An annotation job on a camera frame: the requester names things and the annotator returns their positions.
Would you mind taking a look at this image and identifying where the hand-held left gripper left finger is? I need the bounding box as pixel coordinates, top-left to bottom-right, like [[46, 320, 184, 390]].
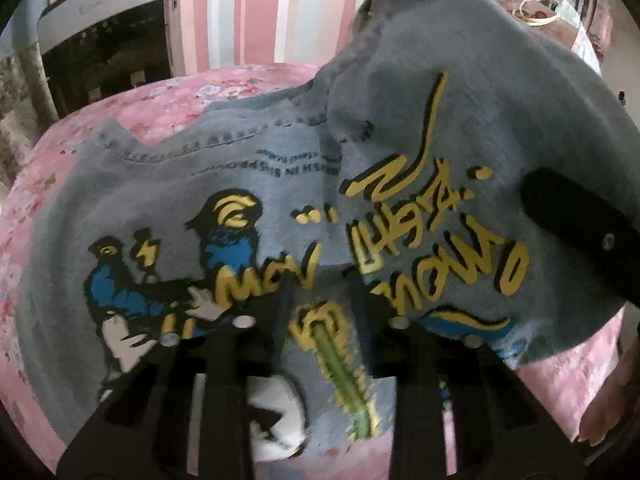
[[56, 285, 297, 480]]

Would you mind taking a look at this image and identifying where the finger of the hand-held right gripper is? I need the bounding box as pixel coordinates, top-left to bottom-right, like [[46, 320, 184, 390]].
[[519, 167, 640, 307]]

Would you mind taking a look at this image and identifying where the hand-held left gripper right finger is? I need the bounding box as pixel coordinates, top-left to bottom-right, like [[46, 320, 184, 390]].
[[359, 285, 587, 480]]

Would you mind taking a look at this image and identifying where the blue denim jacket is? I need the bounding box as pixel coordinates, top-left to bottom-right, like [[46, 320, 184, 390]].
[[17, 0, 640, 466]]

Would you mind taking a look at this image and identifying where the person's right hand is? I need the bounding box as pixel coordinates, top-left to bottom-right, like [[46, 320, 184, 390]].
[[577, 347, 638, 447]]

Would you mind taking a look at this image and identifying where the pale printed cloth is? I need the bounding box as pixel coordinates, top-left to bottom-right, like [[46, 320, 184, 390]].
[[554, 0, 603, 73]]

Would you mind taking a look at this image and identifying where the pink gift bag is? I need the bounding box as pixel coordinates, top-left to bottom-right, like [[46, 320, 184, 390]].
[[497, 0, 578, 47]]

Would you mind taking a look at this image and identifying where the pink floral bedsheet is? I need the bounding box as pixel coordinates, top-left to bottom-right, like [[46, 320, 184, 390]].
[[0, 62, 626, 480]]

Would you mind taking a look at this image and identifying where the floral curtain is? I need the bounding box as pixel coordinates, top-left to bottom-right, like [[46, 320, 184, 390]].
[[0, 52, 57, 181]]

